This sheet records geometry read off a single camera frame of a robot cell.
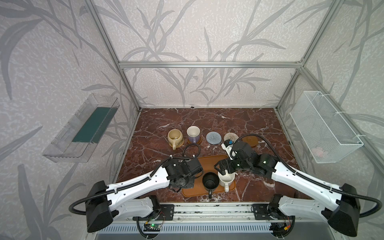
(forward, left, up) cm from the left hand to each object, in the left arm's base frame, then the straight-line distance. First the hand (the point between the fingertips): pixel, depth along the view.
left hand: (191, 180), depth 75 cm
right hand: (+9, -15, +6) cm, 18 cm away
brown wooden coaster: (+29, -40, -8) cm, 50 cm away
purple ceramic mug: (+32, 0, -6) cm, 32 cm away
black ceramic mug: (+2, -10, -8) cm, 13 cm away
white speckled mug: (+1, -18, -2) cm, 18 cm away
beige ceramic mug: (+31, +13, -8) cm, 34 cm away
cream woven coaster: (+34, -26, -11) cm, 44 cm away
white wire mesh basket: (+11, -58, +26) cm, 64 cm away
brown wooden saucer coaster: (+28, -4, -9) cm, 30 cm away
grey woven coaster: (+31, -13, -10) cm, 35 cm away
